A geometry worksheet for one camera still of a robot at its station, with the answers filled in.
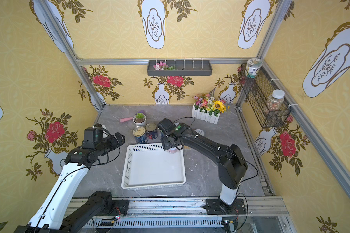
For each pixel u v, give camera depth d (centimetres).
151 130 95
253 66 85
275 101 65
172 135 58
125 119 112
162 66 88
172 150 82
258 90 93
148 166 90
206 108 99
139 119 101
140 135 91
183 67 92
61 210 42
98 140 59
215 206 73
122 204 76
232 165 44
